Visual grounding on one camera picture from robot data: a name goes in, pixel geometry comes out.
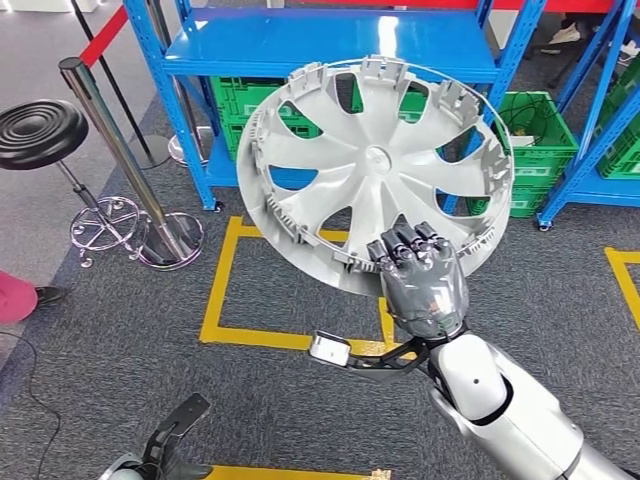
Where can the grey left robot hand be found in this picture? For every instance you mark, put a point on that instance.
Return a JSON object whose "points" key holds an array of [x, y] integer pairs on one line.
{"points": [[192, 474]]}

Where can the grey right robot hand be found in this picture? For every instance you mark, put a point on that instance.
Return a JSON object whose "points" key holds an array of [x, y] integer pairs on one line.
{"points": [[425, 291]]}

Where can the silver plastic wheel cover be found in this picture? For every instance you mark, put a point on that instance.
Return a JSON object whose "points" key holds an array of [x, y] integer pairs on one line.
{"points": [[370, 166]]}

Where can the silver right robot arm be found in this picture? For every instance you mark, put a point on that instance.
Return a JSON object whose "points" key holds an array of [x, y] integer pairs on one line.
{"points": [[510, 411]]}

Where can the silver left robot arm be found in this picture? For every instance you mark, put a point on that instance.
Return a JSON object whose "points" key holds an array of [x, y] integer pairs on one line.
{"points": [[122, 469]]}

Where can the blue metal shelf rack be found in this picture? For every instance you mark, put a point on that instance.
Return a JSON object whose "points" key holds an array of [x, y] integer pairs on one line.
{"points": [[300, 40], [595, 149]]}

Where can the green plastic crate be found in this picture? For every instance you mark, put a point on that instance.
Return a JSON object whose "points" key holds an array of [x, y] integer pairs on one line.
{"points": [[412, 106], [620, 156], [545, 166], [240, 112]]}

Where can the white device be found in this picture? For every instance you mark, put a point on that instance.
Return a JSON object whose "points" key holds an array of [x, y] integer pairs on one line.
{"points": [[522, 140]]}

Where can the yellow floor tape square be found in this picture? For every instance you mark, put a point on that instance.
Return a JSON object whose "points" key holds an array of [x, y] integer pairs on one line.
{"points": [[220, 278]]}

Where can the person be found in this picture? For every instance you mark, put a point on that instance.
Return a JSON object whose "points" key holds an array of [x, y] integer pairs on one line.
{"points": [[15, 298], [564, 34]]}

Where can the black stool chrome base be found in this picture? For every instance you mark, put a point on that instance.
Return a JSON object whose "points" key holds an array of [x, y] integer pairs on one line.
{"points": [[40, 132]]}

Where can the black right camera bracket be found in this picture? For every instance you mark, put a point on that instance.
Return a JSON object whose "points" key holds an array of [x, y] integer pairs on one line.
{"points": [[390, 363]]}

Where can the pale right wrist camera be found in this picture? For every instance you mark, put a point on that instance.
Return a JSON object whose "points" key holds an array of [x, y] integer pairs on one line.
{"points": [[330, 349]]}

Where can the black stanchion post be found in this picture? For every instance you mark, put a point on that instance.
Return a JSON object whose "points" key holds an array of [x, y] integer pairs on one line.
{"points": [[150, 152]]}

